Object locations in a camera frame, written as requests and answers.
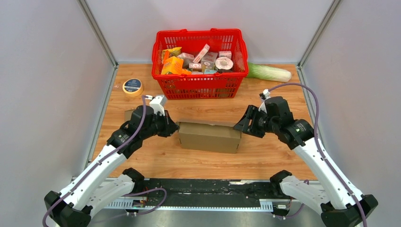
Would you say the pink white long box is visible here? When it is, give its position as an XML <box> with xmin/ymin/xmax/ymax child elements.
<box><xmin>192</xmin><ymin>44</ymin><xmax>210</xmax><ymax>63</ymax></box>

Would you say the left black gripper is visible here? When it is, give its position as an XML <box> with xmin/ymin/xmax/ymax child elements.
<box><xmin>141</xmin><ymin>110</ymin><xmax>180</xmax><ymax>140</ymax></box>

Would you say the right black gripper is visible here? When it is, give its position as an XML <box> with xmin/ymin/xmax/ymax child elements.
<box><xmin>233</xmin><ymin>105</ymin><xmax>278</xmax><ymax>139</ymax></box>

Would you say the yellow snack bag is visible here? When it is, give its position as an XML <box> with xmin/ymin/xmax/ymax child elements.
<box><xmin>161</xmin><ymin>47</ymin><xmax>182</xmax><ymax>63</ymax></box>

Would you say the grey white box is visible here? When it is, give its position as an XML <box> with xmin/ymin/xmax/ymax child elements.
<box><xmin>177</xmin><ymin>52</ymin><xmax>195</xmax><ymax>69</ymax></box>

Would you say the yellow tape roll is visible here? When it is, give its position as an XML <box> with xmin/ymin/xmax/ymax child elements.
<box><xmin>122</xmin><ymin>78</ymin><xmax>144</xmax><ymax>97</ymax></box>

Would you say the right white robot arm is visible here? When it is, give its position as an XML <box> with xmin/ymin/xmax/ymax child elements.
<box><xmin>234</xmin><ymin>96</ymin><xmax>378</xmax><ymax>227</ymax></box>

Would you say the red plastic shopping basket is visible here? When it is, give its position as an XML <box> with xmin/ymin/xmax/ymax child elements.
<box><xmin>151</xmin><ymin>28</ymin><xmax>249</xmax><ymax>99</ymax></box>

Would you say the orange snack box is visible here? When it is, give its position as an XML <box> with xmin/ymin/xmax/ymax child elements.
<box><xmin>161</xmin><ymin>56</ymin><xmax>183</xmax><ymax>75</ymax></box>

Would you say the large cardboard sheet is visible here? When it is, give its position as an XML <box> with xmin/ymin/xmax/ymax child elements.
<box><xmin>177</xmin><ymin>119</ymin><xmax>242</xmax><ymax>154</ymax></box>

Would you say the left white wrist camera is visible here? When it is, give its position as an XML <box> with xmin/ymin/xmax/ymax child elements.
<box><xmin>145</xmin><ymin>95</ymin><xmax>167</xmax><ymax>116</ymax></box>

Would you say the beige carton box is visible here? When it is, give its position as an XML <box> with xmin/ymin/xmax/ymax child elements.
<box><xmin>200</xmin><ymin>52</ymin><xmax>218</xmax><ymax>72</ymax></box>

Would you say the small pink box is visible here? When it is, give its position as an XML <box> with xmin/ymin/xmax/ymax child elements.
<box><xmin>218</xmin><ymin>51</ymin><xmax>232</xmax><ymax>59</ymax></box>

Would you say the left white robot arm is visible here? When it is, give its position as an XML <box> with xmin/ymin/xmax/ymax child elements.
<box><xmin>42</xmin><ymin>105</ymin><xmax>179</xmax><ymax>227</ymax></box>

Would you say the green napa cabbage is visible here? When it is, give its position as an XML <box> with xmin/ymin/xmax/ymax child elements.
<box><xmin>247</xmin><ymin>62</ymin><xmax>292</xmax><ymax>82</ymax></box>

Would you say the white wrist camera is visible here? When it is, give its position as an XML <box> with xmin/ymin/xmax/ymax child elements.
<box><xmin>145</xmin><ymin>95</ymin><xmax>167</xmax><ymax>116</ymax></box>
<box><xmin>259</xmin><ymin>89</ymin><xmax>270</xmax><ymax>113</ymax></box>

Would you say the small brown cardboard box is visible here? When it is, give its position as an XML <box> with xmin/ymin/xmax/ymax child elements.
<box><xmin>124</xmin><ymin>109</ymin><xmax>134</xmax><ymax>122</ymax></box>

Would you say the white slotted cable duct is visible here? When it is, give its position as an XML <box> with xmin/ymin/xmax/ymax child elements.
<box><xmin>103</xmin><ymin>200</ymin><xmax>274</xmax><ymax>212</ymax></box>

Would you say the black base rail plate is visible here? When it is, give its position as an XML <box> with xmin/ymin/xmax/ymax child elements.
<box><xmin>129</xmin><ymin>178</ymin><xmax>294</xmax><ymax>210</ymax></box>

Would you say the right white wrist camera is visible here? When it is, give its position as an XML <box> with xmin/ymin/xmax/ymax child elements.
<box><xmin>259</xmin><ymin>89</ymin><xmax>270</xmax><ymax>113</ymax></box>

